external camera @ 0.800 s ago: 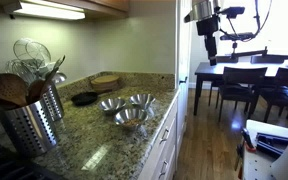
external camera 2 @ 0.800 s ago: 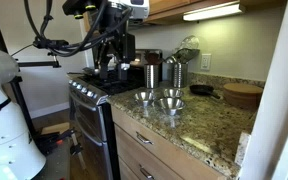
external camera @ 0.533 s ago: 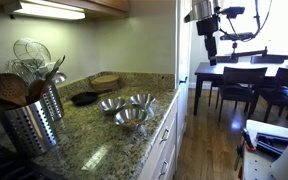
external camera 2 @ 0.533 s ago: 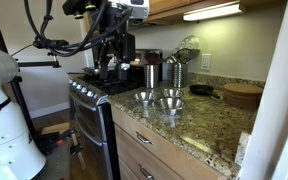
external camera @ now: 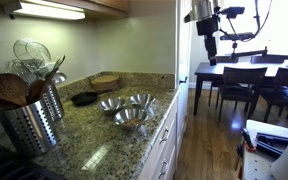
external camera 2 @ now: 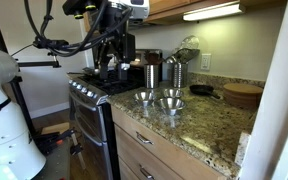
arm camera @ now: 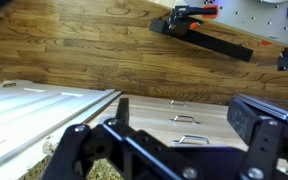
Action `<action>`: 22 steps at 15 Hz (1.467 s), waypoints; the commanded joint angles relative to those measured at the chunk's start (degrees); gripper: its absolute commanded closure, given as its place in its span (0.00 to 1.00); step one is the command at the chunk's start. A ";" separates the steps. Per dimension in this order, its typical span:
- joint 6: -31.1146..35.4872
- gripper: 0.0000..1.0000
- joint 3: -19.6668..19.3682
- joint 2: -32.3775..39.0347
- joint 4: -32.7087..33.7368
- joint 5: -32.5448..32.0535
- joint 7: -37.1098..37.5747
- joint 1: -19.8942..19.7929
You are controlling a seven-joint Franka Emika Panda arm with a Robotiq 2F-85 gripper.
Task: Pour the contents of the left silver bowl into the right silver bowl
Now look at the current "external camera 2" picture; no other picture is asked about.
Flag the wooden wall cabinet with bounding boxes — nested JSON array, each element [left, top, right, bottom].
[[82, 0, 288, 33]]

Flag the perforated robot mounting table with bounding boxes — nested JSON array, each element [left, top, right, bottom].
[[32, 138, 72, 180]]

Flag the silver bowl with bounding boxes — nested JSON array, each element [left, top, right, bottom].
[[133, 91, 157, 108], [162, 87, 184, 99], [155, 97, 187, 117]]

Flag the stainless steel gas range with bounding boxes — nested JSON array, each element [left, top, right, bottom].
[[67, 49, 163, 180]]

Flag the black stereo camera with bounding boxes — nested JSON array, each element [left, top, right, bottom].
[[33, 39, 70, 50]]

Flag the white cabinet drawers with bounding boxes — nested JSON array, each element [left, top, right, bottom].
[[110, 104, 225, 180]]

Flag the silver frying pan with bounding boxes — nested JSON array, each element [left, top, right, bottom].
[[67, 67, 102, 76]]

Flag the perforated steel utensil holder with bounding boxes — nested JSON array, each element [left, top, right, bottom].
[[169, 62, 189, 89], [143, 64, 161, 89]]

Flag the round wooden board stack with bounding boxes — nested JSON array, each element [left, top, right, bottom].
[[223, 82, 264, 109]]

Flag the silver ladle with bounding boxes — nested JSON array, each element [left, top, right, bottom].
[[165, 54, 178, 65]]

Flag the black cast iron skillet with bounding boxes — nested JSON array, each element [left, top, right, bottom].
[[189, 84, 221, 100]]

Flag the silver drawer handle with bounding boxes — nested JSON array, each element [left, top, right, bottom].
[[138, 164, 156, 180], [136, 131, 154, 146]]

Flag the black bar clamp silver rail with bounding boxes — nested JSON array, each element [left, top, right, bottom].
[[69, 133, 87, 171]]

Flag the tan flat board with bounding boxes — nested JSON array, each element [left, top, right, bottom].
[[40, 122, 71, 135]]

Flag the black orange bar clamp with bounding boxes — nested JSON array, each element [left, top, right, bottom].
[[33, 129, 77, 155]]

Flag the under-cabinet strip light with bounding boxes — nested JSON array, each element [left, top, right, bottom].
[[182, 1, 245, 22]]

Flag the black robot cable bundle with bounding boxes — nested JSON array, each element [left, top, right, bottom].
[[23, 0, 133, 58]]

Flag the white wall outlet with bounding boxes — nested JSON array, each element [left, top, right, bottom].
[[200, 53, 212, 71]]

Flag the black camera stand pole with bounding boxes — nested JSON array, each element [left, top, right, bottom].
[[0, 0, 62, 138]]

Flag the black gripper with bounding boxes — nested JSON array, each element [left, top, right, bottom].
[[94, 8, 137, 81]]

